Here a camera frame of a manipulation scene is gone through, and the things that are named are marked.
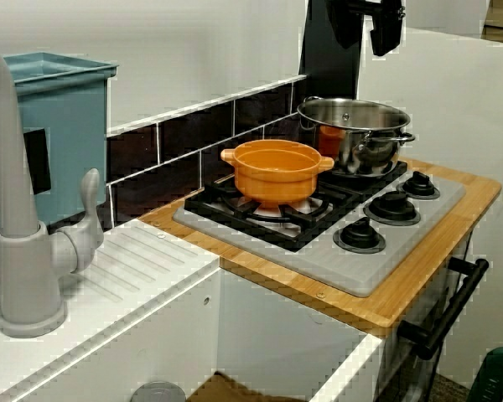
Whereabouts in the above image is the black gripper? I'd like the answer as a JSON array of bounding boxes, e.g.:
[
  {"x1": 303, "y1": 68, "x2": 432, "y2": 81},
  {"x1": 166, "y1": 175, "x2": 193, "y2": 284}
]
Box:
[{"x1": 324, "y1": 0, "x2": 406, "y2": 58}]

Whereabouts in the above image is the orange plastic toy pot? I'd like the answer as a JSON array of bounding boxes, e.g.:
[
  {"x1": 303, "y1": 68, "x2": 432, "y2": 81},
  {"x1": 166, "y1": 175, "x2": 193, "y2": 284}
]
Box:
[{"x1": 220, "y1": 140, "x2": 335, "y2": 210}]

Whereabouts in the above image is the stainless steel pot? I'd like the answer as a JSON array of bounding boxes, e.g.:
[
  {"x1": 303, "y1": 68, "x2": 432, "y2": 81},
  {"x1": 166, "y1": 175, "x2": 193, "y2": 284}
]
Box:
[{"x1": 296, "y1": 96, "x2": 417, "y2": 177}]

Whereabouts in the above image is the black stove knob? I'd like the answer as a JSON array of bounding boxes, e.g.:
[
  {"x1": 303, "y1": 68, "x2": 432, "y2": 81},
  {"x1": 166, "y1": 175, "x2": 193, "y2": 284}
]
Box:
[
  {"x1": 334, "y1": 217, "x2": 387, "y2": 255},
  {"x1": 363, "y1": 190, "x2": 422, "y2": 222},
  {"x1": 397, "y1": 170, "x2": 441, "y2": 200}
]

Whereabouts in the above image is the black stove grate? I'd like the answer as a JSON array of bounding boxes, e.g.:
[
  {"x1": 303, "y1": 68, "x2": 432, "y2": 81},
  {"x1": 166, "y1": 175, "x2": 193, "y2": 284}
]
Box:
[{"x1": 184, "y1": 161, "x2": 410, "y2": 253}]

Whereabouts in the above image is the grey toy stove plate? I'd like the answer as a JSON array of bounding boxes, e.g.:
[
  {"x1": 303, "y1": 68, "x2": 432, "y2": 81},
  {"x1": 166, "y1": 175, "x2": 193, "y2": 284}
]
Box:
[{"x1": 172, "y1": 167, "x2": 466, "y2": 299}]

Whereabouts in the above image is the black hood side panel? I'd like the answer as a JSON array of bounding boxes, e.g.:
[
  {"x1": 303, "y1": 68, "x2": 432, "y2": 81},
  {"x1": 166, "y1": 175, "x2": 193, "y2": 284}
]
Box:
[{"x1": 298, "y1": 0, "x2": 364, "y2": 101}]

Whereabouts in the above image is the dark tiled backsplash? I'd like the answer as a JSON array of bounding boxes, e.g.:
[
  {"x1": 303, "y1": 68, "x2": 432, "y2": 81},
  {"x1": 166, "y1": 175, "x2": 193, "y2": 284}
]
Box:
[{"x1": 0, "y1": 74, "x2": 309, "y2": 290}]

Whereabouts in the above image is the wooden countertop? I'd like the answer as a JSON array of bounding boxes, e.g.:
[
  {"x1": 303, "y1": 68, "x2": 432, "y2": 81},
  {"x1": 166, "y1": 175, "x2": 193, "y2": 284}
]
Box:
[{"x1": 138, "y1": 157, "x2": 503, "y2": 340}]

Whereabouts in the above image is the white toy sink basin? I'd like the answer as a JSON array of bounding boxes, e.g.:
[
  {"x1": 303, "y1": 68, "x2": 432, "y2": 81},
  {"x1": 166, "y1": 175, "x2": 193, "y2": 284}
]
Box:
[{"x1": 0, "y1": 219, "x2": 386, "y2": 402}]

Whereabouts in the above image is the teal plastic bin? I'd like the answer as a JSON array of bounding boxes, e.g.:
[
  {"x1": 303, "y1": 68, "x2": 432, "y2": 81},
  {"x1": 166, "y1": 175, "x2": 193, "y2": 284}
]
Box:
[{"x1": 0, "y1": 51, "x2": 121, "y2": 250}]

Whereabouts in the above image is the white oven door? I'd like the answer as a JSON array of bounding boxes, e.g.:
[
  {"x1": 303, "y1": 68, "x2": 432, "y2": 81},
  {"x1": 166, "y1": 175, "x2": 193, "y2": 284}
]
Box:
[{"x1": 381, "y1": 234, "x2": 477, "y2": 402}]

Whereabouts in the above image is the green clamp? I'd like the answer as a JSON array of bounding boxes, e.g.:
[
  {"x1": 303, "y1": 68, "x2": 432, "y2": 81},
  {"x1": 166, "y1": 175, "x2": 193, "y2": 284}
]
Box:
[{"x1": 469, "y1": 346, "x2": 503, "y2": 402}]

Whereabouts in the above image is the grey toy faucet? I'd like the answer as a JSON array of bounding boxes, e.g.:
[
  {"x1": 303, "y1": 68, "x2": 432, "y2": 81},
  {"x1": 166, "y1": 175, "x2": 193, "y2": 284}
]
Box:
[{"x1": 0, "y1": 39, "x2": 106, "y2": 338}]

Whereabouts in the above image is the black oven door handle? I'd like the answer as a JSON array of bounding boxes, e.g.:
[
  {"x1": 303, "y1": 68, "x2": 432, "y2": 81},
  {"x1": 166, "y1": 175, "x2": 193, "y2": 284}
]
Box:
[{"x1": 397, "y1": 257, "x2": 490, "y2": 361}]

